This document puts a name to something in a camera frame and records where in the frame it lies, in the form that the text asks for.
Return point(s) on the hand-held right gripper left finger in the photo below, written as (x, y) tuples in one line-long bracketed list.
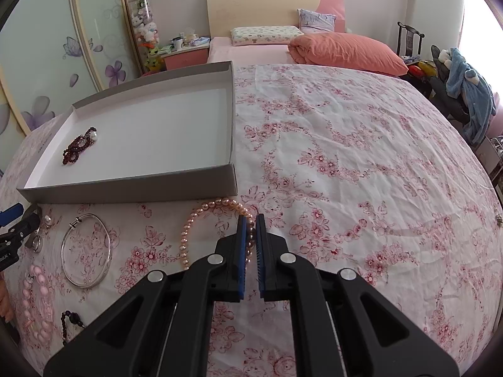
[(240, 243)]

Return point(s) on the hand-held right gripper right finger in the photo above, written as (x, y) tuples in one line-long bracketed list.
[(260, 251)]

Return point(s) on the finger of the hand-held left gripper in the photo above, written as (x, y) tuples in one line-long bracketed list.
[(24, 226), (11, 212)]

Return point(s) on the thin silver bangle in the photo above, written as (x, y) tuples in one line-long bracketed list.
[(66, 271)]

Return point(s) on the grey cardboard box tray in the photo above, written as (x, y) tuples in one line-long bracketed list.
[(149, 125)]

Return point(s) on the person's left hand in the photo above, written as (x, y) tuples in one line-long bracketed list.
[(4, 298)]

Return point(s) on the small silver charm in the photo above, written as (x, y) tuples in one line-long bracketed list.
[(47, 220)]

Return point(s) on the pink floral bed sheet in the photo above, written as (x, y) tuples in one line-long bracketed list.
[(353, 172)]

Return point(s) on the flower print wardrobe doors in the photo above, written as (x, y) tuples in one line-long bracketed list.
[(59, 39)]

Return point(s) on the pink nightstand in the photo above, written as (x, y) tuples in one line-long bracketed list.
[(184, 59)]

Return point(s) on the pink mattress sheet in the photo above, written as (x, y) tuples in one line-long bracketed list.
[(247, 51)]

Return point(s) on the white mug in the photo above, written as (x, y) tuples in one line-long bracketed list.
[(177, 43)]

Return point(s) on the cream patterned pillow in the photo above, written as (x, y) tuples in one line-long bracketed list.
[(267, 34)]

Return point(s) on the orange duvet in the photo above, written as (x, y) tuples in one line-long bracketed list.
[(349, 53)]

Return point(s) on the clear tube of plush toys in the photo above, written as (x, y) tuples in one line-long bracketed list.
[(145, 27)]

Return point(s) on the lilac small pillow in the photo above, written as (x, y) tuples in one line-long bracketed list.
[(316, 21)]

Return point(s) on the wooden bed headboard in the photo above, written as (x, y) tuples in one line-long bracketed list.
[(259, 8)]

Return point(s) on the dark wooden chair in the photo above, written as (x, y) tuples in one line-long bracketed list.
[(410, 39)]

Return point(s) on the blue plush robe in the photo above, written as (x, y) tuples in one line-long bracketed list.
[(471, 86)]

